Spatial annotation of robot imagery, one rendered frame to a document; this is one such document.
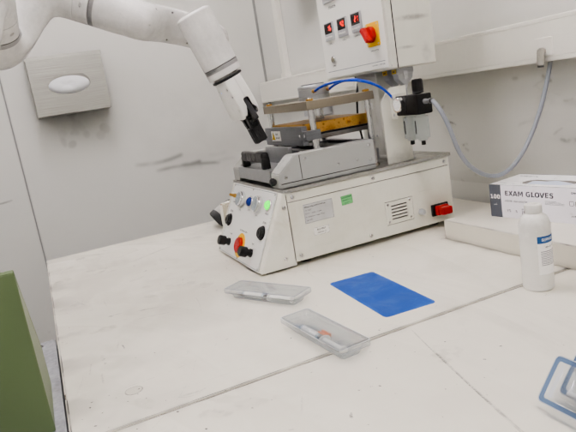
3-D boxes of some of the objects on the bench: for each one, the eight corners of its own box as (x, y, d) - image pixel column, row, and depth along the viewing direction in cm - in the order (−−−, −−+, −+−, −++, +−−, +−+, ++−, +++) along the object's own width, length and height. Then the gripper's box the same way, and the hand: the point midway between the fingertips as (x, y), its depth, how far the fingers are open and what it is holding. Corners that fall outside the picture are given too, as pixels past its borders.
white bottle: (519, 291, 98) (513, 207, 95) (527, 281, 102) (520, 201, 99) (551, 293, 95) (545, 207, 92) (558, 283, 99) (552, 200, 96)
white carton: (523, 203, 137) (521, 172, 136) (623, 211, 118) (621, 176, 117) (490, 216, 131) (488, 183, 129) (591, 226, 112) (588, 189, 110)
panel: (219, 249, 158) (236, 183, 157) (258, 273, 131) (278, 192, 130) (213, 248, 157) (229, 181, 156) (250, 272, 130) (270, 190, 129)
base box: (382, 207, 179) (375, 152, 176) (464, 224, 145) (457, 155, 142) (218, 249, 160) (206, 189, 156) (267, 280, 126) (255, 203, 122)
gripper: (248, 62, 131) (285, 133, 137) (228, 69, 145) (262, 133, 151) (220, 77, 129) (260, 149, 135) (202, 83, 143) (239, 148, 149)
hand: (257, 134), depth 142 cm, fingers closed
